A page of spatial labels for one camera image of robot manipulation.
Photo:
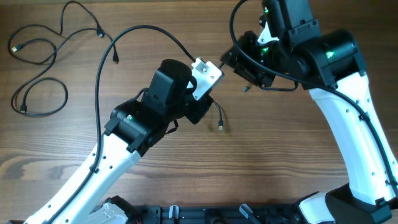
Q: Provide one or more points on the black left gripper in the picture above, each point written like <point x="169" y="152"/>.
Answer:
<point x="201" y="106"/>

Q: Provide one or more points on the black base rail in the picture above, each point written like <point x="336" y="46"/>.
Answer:
<point x="267" y="214"/>

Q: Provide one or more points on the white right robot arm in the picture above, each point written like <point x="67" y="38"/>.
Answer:
<point x="332" y="69"/>

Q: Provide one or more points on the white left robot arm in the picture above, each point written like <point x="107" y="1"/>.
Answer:
<point x="175" y="91"/>

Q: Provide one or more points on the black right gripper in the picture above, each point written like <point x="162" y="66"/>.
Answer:
<point x="242" y="66"/>

